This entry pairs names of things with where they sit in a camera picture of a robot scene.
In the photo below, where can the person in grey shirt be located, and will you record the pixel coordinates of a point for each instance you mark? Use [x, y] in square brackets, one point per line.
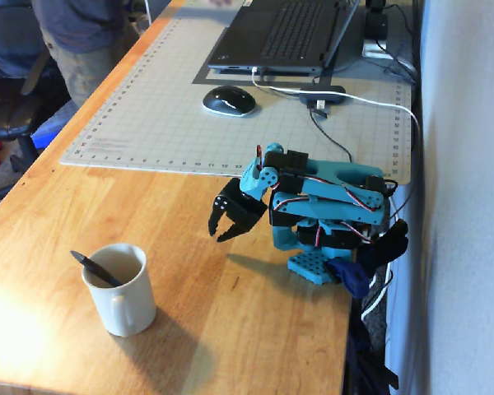
[82, 57]

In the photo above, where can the silver stand base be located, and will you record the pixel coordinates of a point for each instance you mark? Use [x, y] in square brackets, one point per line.
[374, 48]

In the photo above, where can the dark blue table clamp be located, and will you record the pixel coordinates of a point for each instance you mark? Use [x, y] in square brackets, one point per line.
[354, 277]

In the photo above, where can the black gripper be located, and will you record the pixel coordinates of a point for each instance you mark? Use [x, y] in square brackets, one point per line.
[244, 211]

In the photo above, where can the pale blue storage bin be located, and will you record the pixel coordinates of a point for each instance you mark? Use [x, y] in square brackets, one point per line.
[49, 127]

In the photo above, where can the black desktop device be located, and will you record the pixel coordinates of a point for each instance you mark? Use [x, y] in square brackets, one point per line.
[376, 22]

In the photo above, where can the dark grey laptop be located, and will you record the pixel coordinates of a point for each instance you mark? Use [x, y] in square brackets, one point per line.
[288, 33]

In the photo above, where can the black office chair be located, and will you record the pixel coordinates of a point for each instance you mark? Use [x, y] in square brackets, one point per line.
[8, 111]

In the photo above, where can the white ceramic mug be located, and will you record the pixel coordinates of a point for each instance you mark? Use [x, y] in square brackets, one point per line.
[131, 302]

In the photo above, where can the black usb hub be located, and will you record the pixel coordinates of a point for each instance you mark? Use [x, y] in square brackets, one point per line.
[321, 94]

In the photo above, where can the black pen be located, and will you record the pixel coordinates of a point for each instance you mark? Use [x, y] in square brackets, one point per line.
[94, 267]

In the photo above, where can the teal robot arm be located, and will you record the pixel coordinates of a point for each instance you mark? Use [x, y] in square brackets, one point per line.
[333, 173]

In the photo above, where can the black computer mouse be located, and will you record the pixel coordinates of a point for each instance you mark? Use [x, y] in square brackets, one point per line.
[228, 100]

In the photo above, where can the grey gridded cutting mat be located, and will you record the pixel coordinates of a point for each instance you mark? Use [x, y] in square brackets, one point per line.
[156, 123]

